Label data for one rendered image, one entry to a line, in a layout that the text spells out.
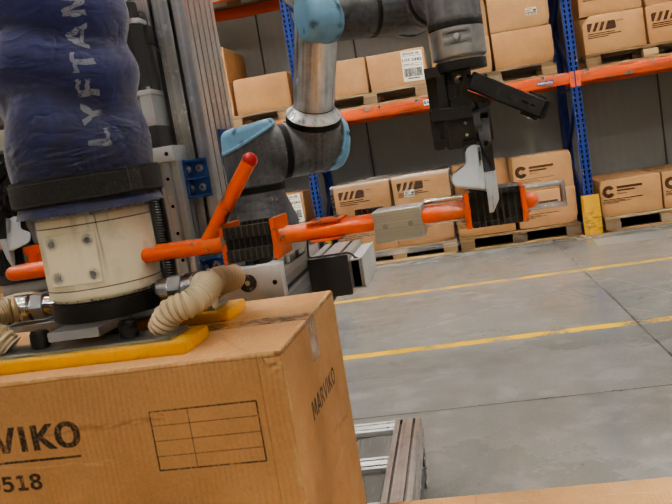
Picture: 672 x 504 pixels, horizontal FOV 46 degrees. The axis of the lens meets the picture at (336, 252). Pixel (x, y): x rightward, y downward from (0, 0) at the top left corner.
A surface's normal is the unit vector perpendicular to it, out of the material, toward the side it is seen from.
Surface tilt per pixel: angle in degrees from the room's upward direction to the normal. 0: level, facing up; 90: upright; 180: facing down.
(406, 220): 90
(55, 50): 74
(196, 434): 90
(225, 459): 90
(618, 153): 90
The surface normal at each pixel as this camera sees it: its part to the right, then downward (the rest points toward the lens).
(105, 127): 0.62, -0.28
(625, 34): -0.08, 0.15
